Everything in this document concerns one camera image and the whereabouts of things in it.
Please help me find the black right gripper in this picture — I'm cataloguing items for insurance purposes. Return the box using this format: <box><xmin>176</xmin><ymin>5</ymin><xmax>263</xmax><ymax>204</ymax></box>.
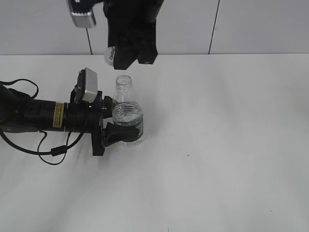
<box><xmin>103</xmin><ymin>0</ymin><xmax>163</xmax><ymax>70</ymax></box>

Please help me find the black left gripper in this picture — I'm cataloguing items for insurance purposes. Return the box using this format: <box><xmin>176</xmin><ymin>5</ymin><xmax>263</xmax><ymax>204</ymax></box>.
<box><xmin>64</xmin><ymin>91</ymin><xmax>140</xmax><ymax>156</ymax></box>

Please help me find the clear cestbon water bottle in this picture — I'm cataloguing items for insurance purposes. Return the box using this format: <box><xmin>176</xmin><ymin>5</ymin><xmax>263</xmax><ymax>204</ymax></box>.
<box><xmin>112</xmin><ymin>75</ymin><xmax>143</xmax><ymax>147</ymax></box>

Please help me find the white green bottle cap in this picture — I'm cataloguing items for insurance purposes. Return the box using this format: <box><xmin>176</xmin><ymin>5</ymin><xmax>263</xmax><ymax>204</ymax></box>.
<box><xmin>104</xmin><ymin>46</ymin><xmax>115</xmax><ymax>67</ymax></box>

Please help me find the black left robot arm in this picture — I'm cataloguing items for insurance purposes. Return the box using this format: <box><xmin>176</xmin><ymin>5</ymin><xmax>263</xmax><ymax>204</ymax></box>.
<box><xmin>0</xmin><ymin>85</ymin><xmax>140</xmax><ymax>156</ymax></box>

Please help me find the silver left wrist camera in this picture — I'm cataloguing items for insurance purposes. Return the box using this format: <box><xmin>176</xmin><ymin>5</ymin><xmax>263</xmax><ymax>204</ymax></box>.
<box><xmin>73</xmin><ymin>68</ymin><xmax>98</xmax><ymax>103</ymax></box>

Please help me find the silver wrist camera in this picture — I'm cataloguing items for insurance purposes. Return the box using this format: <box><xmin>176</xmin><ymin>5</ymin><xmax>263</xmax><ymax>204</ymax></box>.
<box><xmin>73</xmin><ymin>68</ymin><xmax>98</xmax><ymax>103</ymax></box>
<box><xmin>66</xmin><ymin>0</ymin><xmax>97</xmax><ymax>29</ymax></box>

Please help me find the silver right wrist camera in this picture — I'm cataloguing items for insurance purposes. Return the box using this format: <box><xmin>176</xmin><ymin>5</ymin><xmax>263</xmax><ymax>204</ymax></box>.
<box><xmin>66</xmin><ymin>0</ymin><xmax>97</xmax><ymax>29</ymax></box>

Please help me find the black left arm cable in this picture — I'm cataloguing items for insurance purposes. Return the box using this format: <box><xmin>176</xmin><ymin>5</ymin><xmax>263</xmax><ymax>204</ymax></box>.
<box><xmin>0</xmin><ymin>78</ymin><xmax>84</xmax><ymax>165</ymax></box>

